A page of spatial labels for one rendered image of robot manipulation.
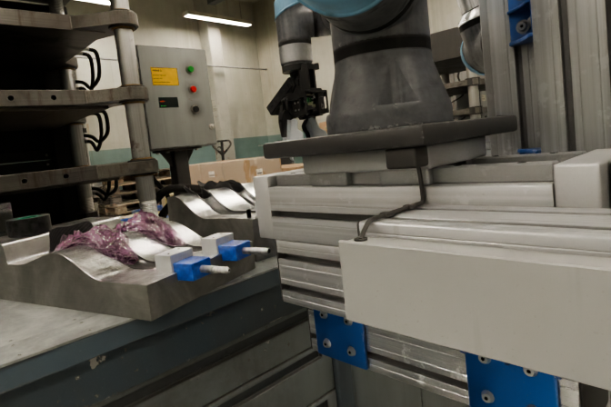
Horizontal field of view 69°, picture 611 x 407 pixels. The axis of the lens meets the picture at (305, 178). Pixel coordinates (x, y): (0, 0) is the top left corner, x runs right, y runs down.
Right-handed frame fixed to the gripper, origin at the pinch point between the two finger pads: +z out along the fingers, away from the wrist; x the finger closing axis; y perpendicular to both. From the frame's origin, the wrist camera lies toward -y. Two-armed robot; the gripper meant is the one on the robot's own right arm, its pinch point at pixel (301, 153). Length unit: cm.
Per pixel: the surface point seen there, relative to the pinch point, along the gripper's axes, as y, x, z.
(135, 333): 9, -47, 23
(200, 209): -22.3, -15.5, 11.0
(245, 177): -324, 212, 27
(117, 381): 4, -49, 32
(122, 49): -73, -8, -41
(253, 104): -727, 541, -104
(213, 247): 6.8, -30.1, 14.3
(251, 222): 1.8, -17.7, 12.5
